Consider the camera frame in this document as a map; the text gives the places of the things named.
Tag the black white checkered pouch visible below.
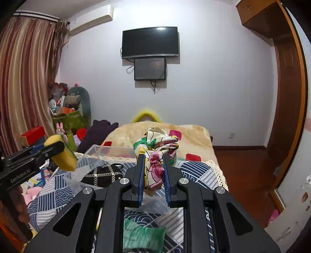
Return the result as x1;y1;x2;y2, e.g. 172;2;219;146
81;163;123;188

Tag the left hand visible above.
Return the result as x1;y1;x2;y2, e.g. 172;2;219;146
10;185;30;223

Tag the grey green dinosaur plush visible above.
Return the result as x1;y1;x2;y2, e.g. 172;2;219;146
63;86;91;124

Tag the green storage box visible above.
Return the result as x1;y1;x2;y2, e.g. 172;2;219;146
52;111;89;131

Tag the dark purple garment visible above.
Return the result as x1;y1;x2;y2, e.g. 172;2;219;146
77;120;119;153

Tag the large black wall television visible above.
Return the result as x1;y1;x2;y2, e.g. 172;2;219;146
122;27;179;59

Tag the white air conditioner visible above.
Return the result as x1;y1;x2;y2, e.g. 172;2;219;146
70;4;113;36

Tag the red box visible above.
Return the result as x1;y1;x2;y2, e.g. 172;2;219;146
20;126;45;147

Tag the brown wooden door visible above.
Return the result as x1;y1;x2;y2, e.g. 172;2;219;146
267;34;307;189

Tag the floral silk scarf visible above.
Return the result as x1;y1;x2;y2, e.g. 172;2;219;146
133;126;179;196

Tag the yellow sponge block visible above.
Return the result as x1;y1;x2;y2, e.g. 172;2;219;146
44;134;78;171

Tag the yellow plush hoop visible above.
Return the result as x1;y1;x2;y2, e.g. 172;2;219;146
132;109;161;123

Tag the pink plush slipper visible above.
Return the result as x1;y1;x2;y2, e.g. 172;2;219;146
22;187;43;206

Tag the white wardrobe with hearts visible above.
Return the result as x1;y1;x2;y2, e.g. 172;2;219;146
265;14;310;252

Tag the clear plastic storage box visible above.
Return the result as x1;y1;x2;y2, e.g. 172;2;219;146
64;145;176;214

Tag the blue white patterned bedspread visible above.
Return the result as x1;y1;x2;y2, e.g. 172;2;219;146
25;155;220;252

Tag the brown wooden overhead cabinet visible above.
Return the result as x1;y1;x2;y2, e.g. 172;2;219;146
237;0;291;39

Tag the beige plush blanket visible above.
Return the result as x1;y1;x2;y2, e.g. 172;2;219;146
104;121;218;163

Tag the striped red beige curtain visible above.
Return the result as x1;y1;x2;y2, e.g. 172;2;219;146
1;16;69;155

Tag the small black wall monitor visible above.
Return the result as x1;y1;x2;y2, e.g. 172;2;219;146
134;57;167;81

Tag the pink rabbit doll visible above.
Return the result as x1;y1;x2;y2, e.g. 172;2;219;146
56;122;69;144

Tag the green knitted cloth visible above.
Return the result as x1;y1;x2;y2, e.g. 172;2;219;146
123;219;166;252

